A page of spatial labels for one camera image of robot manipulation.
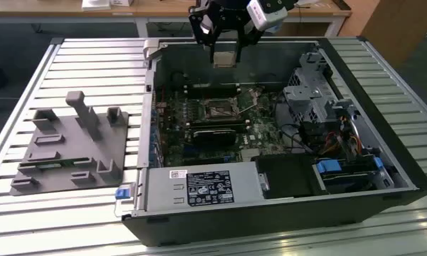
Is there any black PC case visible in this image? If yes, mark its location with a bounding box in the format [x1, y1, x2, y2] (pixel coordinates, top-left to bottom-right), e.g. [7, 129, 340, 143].
[120, 36, 427, 247]

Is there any orange yellow wire bundle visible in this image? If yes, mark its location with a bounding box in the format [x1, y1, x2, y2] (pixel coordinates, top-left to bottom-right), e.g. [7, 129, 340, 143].
[321, 132, 364, 156]

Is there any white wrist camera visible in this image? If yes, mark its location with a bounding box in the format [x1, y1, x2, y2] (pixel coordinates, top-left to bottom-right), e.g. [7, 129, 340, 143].
[246, 0, 289, 31]

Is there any black graphics card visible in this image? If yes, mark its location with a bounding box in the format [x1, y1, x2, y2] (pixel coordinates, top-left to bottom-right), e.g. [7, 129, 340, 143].
[190, 129, 237, 147]

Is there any black plastic shroud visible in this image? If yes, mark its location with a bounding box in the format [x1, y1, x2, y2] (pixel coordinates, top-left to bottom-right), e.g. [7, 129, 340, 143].
[250, 154, 328, 200]

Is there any silver power supply unit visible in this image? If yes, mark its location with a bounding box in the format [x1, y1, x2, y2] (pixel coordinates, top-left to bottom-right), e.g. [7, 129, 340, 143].
[141, 161, 269, 213]

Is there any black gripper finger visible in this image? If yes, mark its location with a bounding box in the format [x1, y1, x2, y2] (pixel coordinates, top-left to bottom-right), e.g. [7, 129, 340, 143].
[233, 25, 264, 66]
[188, 6, 221, 65]

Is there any CPU socket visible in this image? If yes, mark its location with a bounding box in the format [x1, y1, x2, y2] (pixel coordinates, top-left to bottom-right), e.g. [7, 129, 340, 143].
[201, 98, 242, 121]

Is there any wooden desk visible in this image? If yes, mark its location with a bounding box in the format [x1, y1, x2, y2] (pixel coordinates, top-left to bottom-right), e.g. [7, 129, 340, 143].
[0, 0, 353, 38]

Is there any blue disk carrier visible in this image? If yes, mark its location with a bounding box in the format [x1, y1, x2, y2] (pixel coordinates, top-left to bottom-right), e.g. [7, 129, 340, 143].
[315, 158, 372, 189]

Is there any silver square CPU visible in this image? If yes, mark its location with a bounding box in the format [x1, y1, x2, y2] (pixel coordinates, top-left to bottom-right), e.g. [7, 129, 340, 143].
[212, 51, 237, 69]

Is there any silver drive cage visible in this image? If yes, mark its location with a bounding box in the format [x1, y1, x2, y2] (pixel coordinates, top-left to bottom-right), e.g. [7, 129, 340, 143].
[283, 52, 360, 126]

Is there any green RAM stick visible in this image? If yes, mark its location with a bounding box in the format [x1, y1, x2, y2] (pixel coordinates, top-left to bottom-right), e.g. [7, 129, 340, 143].
[34, 157, 93, 170]

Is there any wooden cabinet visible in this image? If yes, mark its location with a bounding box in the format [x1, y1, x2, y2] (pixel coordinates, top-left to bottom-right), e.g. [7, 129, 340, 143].
[337, 0, 427, 70]

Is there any green motherboard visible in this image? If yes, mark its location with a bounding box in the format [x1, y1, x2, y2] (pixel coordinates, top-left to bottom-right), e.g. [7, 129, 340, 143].
[152, 84, 295, 168]

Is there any grey case release latch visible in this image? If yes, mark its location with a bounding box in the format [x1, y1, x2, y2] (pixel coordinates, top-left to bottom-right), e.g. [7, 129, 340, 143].
[141, 38, 168, 60]

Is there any grey parts rack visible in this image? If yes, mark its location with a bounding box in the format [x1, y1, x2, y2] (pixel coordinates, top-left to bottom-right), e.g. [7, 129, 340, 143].
[7, 90, 129, 197]

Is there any blue case latch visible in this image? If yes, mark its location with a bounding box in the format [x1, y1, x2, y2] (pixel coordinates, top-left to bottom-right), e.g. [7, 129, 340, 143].
[114, 186, 134, 200]

